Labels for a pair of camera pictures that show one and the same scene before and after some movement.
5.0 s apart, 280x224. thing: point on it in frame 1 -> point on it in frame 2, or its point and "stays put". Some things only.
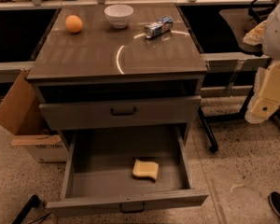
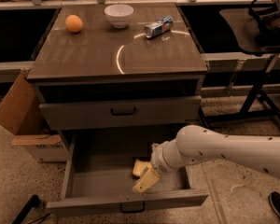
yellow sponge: x=144 y=169 stays put
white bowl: x=119 y=15 stays put
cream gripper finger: x=255 y=36 -> x=155 y=147
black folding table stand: x=213 y=145 stays put
